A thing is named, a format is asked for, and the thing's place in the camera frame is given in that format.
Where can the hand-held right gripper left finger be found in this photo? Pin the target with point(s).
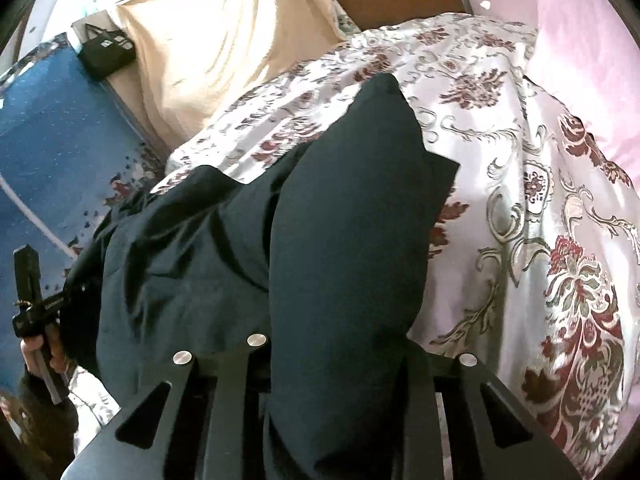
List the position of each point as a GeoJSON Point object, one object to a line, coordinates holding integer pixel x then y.
{"type": "Point", "coordinates": [240, 375]}

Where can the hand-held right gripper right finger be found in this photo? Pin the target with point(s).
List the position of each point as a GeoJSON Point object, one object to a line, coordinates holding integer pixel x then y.
{"type": "Point", "coordinates": [417, 375]}

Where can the black garment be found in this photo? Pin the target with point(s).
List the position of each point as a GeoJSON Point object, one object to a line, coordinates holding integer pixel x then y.
{"type": "Point", "coordinates": [350, 210]}

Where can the person's left forearm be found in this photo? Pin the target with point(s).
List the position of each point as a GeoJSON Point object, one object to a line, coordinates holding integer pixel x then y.
{"type": "Point", "coordinates": [47, 420]}

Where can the person's left hand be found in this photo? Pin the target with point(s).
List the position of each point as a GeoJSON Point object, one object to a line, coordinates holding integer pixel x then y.
{"type": "Point", "coordinates": [57, 355]}

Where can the blue printed cloth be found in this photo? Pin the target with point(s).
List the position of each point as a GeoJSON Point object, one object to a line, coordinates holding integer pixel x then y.
{"type": "Point", "coordinates": [50, 160]}

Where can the black bag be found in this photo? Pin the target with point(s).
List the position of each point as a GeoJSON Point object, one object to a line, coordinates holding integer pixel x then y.
{"type": "Point", "coordinates": [106, 52]}

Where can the floral bedspread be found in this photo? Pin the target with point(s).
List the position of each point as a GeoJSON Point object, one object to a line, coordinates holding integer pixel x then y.
{"type": "Point", "coordinates": [500, 110]}

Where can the beige hanging cloth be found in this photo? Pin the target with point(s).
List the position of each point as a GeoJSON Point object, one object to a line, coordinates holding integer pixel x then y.
{"type": "Point", "coordinates": [210, 35]}

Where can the pink curtain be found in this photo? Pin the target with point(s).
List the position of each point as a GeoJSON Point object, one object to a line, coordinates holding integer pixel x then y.
{"type": "Point", "coordinates": [590, 35]}

